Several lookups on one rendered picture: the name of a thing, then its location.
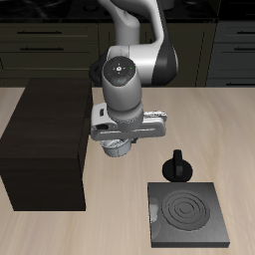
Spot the round black knob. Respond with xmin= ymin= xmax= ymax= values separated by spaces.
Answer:
xmin=161 ymin=148 xmax=194 ymax=183

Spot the white fluted ramekin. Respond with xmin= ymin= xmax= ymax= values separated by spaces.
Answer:
xmin=101 ymin=138 xmax=131 ymax=158

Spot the dark grey stove plate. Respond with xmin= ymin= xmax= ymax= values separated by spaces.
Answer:
xmin=146 ymin=181 xmax=231 ymax=249

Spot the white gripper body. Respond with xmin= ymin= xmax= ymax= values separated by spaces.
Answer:
xmin=90 ymin=111 xmax=168 ymax=142

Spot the dark olive kitchen cupboard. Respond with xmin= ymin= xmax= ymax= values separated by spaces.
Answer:
xmin=0 ymin=20 xmax=221 ymax=89

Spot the dark grey kitchen cupboard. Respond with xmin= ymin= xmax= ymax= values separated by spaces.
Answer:
xmin=204 ymin=20 xmax=255 ymax=89

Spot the dark wooden cabinet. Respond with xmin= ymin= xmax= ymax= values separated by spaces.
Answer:
xmin=0 ymin=78 xmax=94 ymax=212

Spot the black kitchen countertop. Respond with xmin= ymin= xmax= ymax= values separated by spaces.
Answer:
xmin=0 ymin=0 xmax=255 ymax=24

